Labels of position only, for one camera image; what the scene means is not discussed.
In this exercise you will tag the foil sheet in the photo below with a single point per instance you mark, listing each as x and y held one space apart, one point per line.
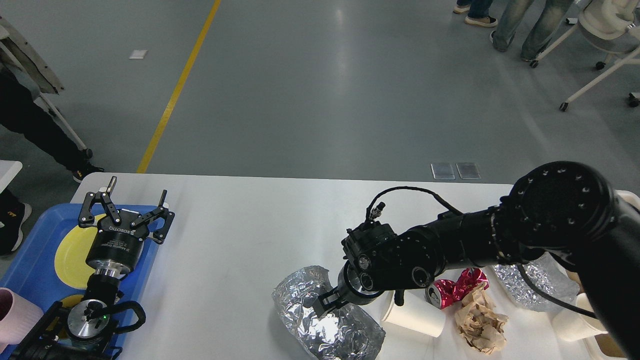
547 275

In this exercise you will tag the person in blue jeans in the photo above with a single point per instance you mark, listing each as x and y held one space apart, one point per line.
541 33

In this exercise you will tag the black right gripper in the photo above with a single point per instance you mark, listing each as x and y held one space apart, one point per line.
349 290

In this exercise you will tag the floor outlet plate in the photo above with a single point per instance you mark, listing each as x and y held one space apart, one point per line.
442 171
468 171

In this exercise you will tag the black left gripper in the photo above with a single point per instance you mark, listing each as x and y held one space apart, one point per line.
120 237

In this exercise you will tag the grey chair at left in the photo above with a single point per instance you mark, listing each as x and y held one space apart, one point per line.
18 53

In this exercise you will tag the crumpled brown paper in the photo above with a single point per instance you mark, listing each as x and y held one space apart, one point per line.
479 324

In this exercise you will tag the pink ribbed mug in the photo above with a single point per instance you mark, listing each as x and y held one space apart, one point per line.
17 317

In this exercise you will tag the floor outlet plate left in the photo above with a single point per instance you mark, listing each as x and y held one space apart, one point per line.
442 171

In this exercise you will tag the teal green mug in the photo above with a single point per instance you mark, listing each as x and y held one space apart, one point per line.
67 302

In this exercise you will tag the foil tray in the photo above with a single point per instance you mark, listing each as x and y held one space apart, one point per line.
348 333

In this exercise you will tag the beige plastic bin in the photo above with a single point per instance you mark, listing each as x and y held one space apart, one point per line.
602 346

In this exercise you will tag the white side table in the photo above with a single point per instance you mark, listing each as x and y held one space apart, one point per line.
8 171

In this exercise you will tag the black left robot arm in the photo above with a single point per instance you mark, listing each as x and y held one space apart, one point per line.
87 330

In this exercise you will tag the crushed red can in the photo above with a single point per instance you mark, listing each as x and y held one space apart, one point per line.
443 293

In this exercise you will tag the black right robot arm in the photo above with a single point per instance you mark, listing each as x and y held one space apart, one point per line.
564 208

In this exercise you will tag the yellow plate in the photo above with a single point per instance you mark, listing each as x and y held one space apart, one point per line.
70 259

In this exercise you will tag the blue plastic tray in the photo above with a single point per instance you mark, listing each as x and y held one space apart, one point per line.
32 274

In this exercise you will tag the floor outlet plate right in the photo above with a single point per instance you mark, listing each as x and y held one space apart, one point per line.
468 171

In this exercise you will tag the white paper cup in bin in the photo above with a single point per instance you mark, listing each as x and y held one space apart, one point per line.
573 326

